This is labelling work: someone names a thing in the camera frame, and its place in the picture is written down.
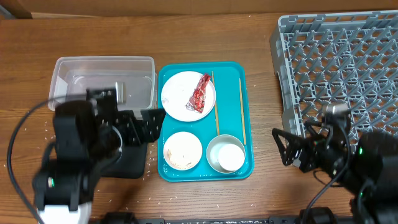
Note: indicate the white round plate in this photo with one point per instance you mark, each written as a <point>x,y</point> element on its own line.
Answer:
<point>177,91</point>

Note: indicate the teal plastic tray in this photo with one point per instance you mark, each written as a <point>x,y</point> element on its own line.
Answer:
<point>227,75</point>

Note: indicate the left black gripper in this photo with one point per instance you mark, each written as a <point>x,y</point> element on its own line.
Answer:
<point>151,130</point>

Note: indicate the black square tray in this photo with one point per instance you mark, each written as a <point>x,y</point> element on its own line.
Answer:
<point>131,164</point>

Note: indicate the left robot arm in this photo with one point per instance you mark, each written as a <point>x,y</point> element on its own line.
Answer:
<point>93,140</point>

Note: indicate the wooden chopstick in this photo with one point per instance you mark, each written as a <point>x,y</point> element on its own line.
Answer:
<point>242,112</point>
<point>215,106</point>

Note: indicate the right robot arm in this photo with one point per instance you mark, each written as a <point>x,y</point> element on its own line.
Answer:
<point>369,172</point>

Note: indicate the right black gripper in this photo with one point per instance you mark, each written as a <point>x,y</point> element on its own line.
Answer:
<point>292,145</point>

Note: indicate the grey-white bowl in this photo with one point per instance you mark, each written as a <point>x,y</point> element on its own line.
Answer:
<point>214,147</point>

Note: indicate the pink bowl with rice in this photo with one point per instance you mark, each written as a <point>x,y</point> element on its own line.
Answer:
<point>182,151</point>

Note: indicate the grey dishwasher rack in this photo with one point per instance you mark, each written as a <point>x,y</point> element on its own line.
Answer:
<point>348,57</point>

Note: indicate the left wooden chopstick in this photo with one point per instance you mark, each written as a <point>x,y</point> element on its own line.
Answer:
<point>215,106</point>

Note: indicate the clear plastic bin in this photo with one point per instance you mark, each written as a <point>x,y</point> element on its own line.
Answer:
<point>134,74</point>

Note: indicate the white paper cup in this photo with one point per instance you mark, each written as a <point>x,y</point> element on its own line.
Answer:
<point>231,157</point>

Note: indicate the red snack wrapper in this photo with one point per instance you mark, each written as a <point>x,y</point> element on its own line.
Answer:
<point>197,100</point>

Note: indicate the right wooden chopstick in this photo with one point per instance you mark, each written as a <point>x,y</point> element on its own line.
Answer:
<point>242,112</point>

